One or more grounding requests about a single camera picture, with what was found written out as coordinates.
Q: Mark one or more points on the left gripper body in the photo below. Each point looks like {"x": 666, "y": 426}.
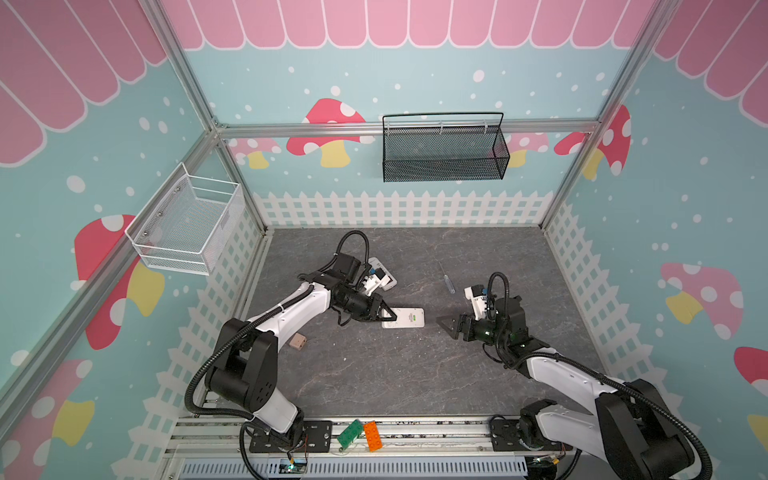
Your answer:
{"x": 357, "y": 303}

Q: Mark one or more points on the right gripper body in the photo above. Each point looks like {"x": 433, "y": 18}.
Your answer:
{"x": 468, "y": 327}

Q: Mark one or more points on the white remote control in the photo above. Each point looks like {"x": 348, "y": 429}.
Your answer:
{"x": 405, "y": 318}
{"x": 375, "y": 263}

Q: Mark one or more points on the clear handle screwdriver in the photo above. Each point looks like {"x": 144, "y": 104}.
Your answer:
{"x": 448, "y": 282}

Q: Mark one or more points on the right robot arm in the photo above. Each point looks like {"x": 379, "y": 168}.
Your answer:
{"x": 626, "y": 424}

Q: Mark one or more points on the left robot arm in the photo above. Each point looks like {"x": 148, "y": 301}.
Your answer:
{"x": 240, "y": 378}

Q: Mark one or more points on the small beige block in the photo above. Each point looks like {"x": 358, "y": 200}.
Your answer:
{"x": 298, "y": 341}

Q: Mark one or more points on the green toy brick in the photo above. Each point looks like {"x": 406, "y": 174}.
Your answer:
{"x": 350, "y": 434}

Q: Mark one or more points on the orange toy brick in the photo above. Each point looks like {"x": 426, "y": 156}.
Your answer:
{"x": 372, "y": 436}

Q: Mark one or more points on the small green circuit board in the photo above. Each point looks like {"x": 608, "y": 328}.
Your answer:
{"x": 293, "y": 467}

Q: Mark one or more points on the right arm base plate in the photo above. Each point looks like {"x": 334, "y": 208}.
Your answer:
{"x": 506, "y": 436}

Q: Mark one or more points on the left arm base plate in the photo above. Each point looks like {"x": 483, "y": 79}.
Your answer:
{"x": 313, "y": 436}

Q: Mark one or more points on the black mesh wall basket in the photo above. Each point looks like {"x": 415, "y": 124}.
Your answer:
{"x": 453, "y": 146}

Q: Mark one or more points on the white wire wall basket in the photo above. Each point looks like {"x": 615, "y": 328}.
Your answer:
{"x": 187, "y": 223}

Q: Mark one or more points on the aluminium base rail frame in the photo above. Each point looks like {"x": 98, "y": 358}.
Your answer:
{"x": 414, "y": 447}

